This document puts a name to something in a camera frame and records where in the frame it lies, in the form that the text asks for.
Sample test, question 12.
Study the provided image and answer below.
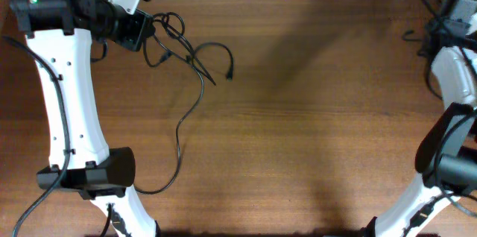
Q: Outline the black USB cable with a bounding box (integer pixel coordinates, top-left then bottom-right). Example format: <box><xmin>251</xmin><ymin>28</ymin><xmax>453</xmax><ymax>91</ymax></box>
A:
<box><xmin>133</xmin><ymin>11</ymin><xmax>217</xmax><ymax>195</ymax></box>

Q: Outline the thin black cable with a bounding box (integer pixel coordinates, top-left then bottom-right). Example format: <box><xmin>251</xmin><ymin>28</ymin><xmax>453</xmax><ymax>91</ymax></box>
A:
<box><xmin>189</xmin><ymin>42</ymin><xmax>235</xmax><ymax>81</ymax></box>

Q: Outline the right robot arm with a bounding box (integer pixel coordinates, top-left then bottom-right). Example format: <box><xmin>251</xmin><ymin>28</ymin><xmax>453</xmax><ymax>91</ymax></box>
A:
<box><xmin>360</xmin><ymin>0</ymin><xmax>476</xmax><ymax>236</ymax></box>

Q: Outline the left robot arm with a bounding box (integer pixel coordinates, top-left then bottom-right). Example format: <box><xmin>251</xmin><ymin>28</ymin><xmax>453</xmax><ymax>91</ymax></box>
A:
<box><xmin>10</xmin><ymin>0</ymin><xmax>160</xmax><ymax>236</ymax></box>

